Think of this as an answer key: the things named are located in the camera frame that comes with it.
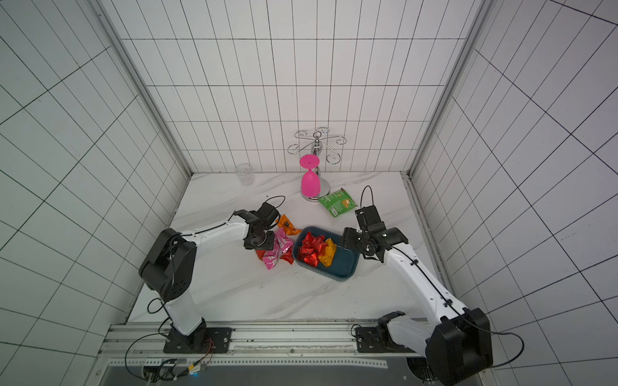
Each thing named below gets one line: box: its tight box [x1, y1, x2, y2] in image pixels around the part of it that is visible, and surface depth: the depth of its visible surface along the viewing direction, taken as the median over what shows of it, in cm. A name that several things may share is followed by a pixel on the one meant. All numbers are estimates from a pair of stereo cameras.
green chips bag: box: [318, 187, 359, 218], surface depth 106 cm
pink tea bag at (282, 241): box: [274, 226, 294, 255], surface depth 92 cm
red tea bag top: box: [303, 253, 318, 268], surface depth 89 cm
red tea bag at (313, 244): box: [300, 230, 329, 255], surface depth 90 cm
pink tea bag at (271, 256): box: [262, 238, 283, 271], surface depth 89 cm
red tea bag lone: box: [299, 237, 322, 259], surface depth 90 cm
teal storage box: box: [292, 226, 360, 282], surface depth 90 cm
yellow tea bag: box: [318, 238, 338, 267], surface depth 89 cm
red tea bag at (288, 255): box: [280, 245, 295, 265], surface depth 91 cm
